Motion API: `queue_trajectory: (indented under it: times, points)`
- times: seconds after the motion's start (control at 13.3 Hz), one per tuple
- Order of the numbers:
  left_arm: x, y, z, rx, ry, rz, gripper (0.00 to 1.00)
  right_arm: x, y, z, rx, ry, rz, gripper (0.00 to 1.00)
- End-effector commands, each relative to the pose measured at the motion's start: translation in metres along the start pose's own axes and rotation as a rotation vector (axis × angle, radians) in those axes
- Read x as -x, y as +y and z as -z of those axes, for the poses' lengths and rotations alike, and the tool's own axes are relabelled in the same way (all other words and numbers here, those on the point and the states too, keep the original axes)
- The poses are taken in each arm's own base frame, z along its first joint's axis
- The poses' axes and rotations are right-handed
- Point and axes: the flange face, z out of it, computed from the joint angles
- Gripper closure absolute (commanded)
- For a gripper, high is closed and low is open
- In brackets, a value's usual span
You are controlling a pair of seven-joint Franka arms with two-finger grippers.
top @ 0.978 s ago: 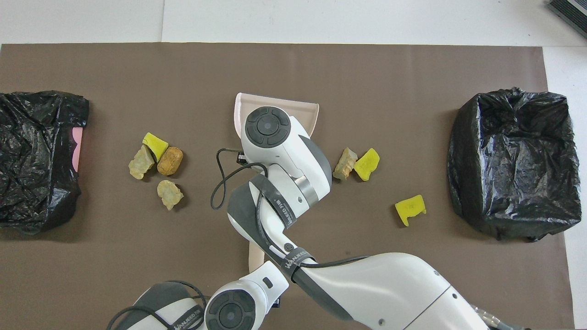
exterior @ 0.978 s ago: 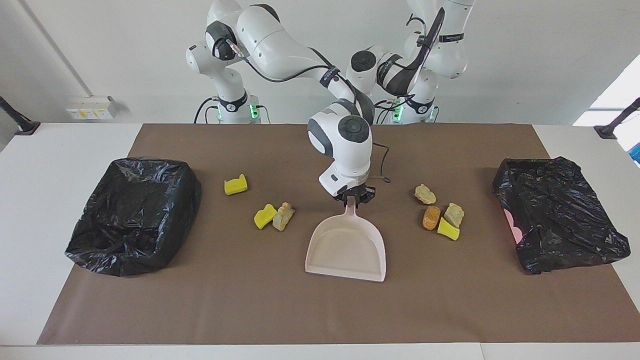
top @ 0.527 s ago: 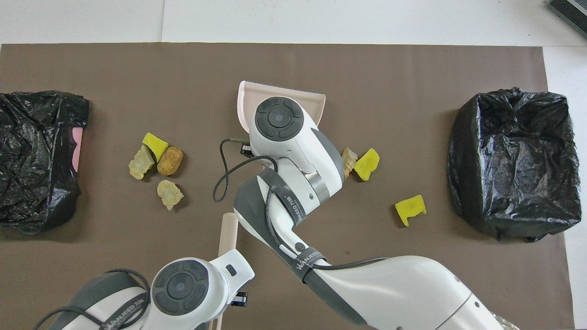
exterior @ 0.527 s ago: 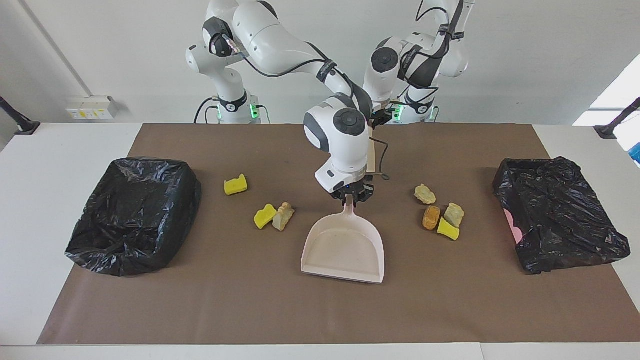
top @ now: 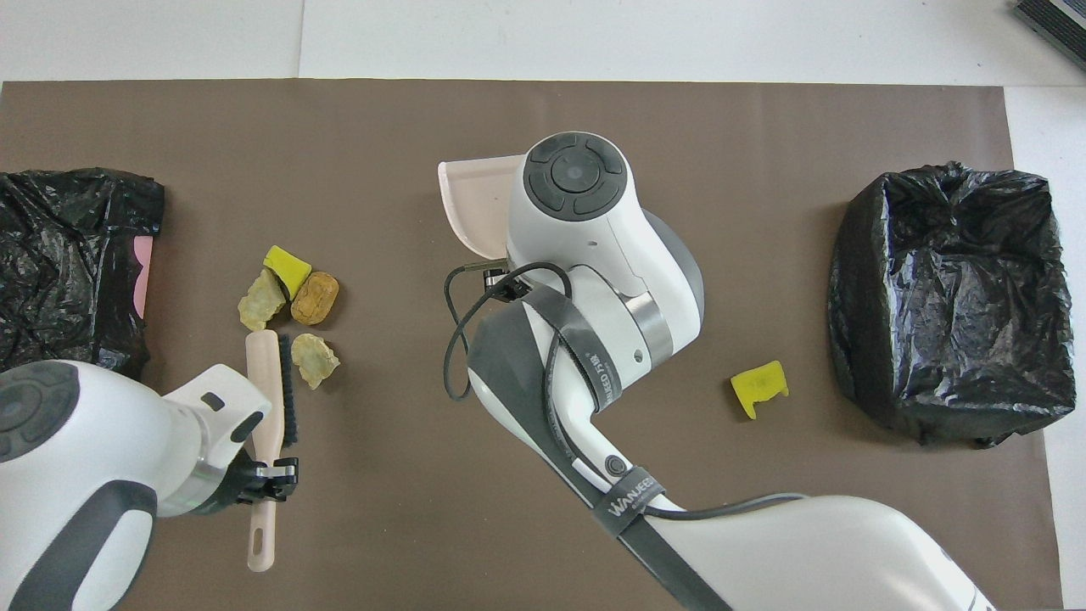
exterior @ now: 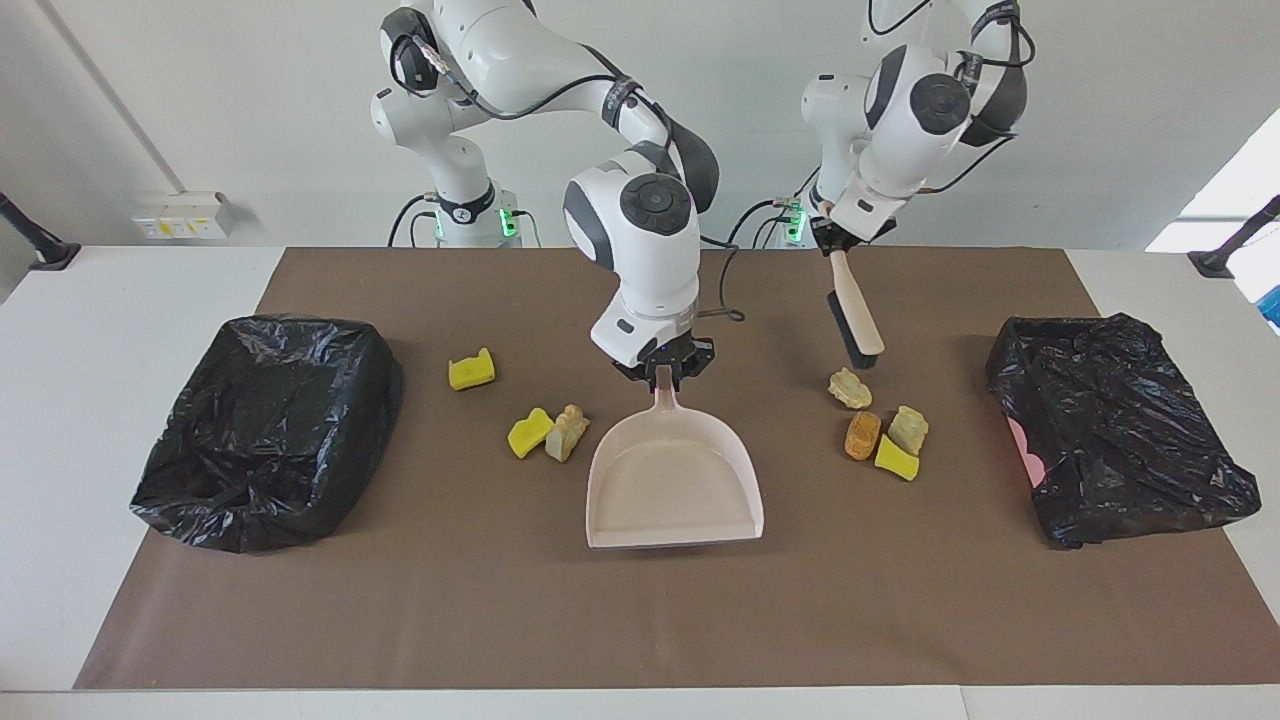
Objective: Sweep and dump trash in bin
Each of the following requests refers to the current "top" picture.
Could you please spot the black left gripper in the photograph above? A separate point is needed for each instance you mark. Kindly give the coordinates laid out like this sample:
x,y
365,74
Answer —
x,y
246,484

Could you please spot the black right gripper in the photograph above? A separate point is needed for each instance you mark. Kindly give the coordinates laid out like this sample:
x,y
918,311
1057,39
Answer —
x,y
502,284

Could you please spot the beige plastic dustpan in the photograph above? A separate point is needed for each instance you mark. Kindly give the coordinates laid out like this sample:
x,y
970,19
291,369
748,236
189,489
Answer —
x,y
479,204

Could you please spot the beige hand brush black bristles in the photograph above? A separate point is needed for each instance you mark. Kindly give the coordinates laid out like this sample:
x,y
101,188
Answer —
x,y
263,365

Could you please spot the pale ridged bread piece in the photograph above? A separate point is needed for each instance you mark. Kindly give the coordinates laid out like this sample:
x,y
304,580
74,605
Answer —
x,y
314,358

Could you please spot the pale bread chunk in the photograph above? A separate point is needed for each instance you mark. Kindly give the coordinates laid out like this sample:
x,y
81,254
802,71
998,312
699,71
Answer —
x,y
259,301

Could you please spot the brown bread roll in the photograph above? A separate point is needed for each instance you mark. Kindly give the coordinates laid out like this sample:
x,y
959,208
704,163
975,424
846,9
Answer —
x,y
314,297

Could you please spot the yellow sponge piece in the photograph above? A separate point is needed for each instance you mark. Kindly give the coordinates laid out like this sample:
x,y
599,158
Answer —
x,y
288,267
759,383

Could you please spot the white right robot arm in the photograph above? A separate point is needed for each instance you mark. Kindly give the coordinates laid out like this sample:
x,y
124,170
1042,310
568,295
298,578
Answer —
x,y
611,255

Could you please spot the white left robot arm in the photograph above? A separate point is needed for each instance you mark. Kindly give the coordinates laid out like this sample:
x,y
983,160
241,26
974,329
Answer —
x,y
85,441

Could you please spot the pink plastic bin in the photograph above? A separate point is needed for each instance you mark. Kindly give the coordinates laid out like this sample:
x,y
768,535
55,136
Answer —
x,y
142,271

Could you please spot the black trash bag pink bin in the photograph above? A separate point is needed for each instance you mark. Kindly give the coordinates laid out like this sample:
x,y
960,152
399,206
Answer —
x,y
51,221

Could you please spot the brown paper table mat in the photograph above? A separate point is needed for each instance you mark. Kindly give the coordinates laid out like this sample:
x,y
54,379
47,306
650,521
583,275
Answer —
x,y
764,127

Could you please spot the dark ridged device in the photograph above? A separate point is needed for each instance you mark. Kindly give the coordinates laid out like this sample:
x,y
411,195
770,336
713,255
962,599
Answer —
x,y
1060,21

